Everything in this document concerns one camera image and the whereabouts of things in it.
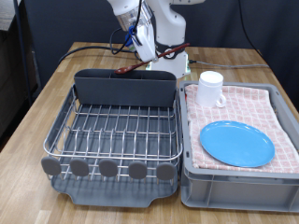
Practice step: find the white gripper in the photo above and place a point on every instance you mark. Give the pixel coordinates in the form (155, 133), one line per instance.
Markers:
(146, 42)

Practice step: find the brown wooden spoon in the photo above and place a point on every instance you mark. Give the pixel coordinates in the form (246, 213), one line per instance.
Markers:
(124, 69)

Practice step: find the blue plate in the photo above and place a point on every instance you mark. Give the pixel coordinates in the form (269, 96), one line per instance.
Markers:
(236, 144)

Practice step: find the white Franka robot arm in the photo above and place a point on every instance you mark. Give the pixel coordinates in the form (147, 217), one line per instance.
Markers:
(169, 21)

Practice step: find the dark grey cutlery holder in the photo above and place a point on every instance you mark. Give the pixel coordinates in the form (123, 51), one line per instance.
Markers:
(124, 90)

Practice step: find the white mug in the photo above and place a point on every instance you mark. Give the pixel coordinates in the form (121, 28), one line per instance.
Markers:
(208, 90)

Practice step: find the black backdrop curtain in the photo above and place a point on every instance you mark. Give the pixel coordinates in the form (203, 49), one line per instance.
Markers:
(78, 21)

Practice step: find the pink checkered towel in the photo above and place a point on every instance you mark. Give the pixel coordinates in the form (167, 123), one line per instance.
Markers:
(246, 102)

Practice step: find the black metal pole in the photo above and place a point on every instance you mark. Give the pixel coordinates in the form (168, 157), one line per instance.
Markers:
(22, 51)

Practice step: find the dark brown furniture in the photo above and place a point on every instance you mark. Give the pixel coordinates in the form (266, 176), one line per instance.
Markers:
(12, 77)

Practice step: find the grey drain tray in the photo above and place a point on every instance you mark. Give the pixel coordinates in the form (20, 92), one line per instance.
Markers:
(118, 196)

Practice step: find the grey plastic crate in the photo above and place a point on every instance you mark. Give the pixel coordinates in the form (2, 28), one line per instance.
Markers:
(236, 193)

